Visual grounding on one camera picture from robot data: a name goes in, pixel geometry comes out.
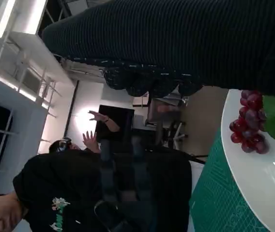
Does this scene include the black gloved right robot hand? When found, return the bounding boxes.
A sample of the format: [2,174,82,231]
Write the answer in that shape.
[42,0,275,98]

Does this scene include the red toy grapes with leaf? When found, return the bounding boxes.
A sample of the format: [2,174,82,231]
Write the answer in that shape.
[229,90,275,155]

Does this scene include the white plate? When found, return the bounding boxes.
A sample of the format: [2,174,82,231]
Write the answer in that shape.
[220,88,275,230]

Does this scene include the office chair with white base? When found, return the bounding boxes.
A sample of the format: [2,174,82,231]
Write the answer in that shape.
[147,96,189,148]

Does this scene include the black monitor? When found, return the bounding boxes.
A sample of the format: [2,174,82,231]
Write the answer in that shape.
[96,105,135,145]

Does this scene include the white metal railing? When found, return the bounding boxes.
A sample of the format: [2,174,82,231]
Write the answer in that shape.
[0,24,63,116]

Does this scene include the person with headset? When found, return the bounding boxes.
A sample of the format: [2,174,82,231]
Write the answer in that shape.
[49,110,121,155]

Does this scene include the green cutting mat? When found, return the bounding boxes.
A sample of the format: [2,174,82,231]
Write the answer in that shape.
[188,125,273,232]

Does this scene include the ceiling light strip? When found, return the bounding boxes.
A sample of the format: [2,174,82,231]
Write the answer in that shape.
[0,0,16,38]

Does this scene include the person in black top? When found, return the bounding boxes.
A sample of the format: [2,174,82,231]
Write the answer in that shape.
[0,145,193,232]

